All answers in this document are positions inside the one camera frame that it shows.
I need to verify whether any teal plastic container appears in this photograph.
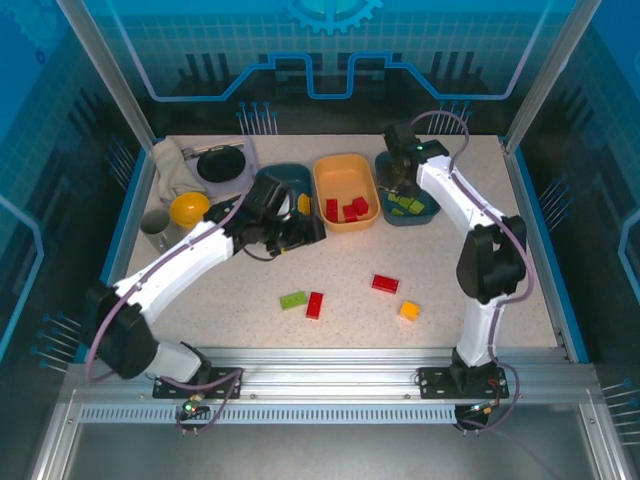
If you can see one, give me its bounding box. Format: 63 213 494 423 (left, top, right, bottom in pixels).
374 151 442 227
254 163 315 231

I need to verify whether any yellow plastic container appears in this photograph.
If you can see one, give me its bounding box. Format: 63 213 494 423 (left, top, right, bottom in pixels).
313 153 381 233

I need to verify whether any yellow bowl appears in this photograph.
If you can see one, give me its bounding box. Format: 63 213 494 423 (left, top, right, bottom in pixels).
168 192 211 229

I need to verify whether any black round plate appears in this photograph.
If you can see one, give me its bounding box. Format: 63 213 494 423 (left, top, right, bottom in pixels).
196 147 247 184

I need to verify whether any lavender plastic tray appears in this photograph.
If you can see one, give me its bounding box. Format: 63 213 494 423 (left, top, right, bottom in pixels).
182 137 260 199

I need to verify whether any grey metal cup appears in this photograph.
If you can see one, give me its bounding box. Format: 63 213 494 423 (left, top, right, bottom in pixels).
140 208 176 251

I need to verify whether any grey folded cloth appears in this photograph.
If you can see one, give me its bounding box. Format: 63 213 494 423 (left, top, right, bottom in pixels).
152 138 209 204

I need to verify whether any thin black cable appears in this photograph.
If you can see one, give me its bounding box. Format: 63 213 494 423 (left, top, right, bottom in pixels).
241 246 280 262

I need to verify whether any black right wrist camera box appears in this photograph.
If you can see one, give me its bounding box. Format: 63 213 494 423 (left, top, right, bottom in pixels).
383 121 419 155

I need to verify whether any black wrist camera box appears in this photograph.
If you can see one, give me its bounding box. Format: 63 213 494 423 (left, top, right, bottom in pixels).
383 121 419 155
244 177 295 222

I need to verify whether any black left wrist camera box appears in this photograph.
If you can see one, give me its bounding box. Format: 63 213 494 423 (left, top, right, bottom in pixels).
244 177 295 222

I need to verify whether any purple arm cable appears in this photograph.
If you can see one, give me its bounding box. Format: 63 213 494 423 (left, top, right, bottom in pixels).
413 109 537 361
84 154 251 384

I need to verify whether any aluminium mounting rail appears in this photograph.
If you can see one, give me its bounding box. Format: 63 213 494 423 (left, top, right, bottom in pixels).
149 347 596 401

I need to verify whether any aluminium frame post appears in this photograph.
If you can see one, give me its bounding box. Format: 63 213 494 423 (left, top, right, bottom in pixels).
55 0 156 151
503 0 607 149

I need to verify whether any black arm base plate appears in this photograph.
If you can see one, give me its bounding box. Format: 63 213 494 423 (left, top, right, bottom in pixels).
417 367 510 400
152 367 245 401

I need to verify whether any slotted grey cable duct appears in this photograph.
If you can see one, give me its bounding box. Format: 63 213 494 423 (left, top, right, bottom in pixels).
79 405 459 426

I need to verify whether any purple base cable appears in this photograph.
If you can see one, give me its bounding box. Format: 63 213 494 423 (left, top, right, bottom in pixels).
457 362 521 437
162 372 244 436

